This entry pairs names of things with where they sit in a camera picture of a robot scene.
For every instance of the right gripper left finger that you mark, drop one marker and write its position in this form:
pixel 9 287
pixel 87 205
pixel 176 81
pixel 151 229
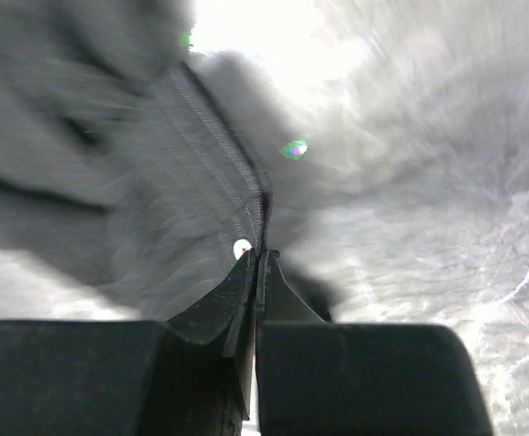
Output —
pixel 190 375

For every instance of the black pinstripe long sleeve shirt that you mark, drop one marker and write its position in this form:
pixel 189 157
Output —
pixel 134 171

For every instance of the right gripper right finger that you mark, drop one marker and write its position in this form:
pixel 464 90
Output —
pixel 321 378

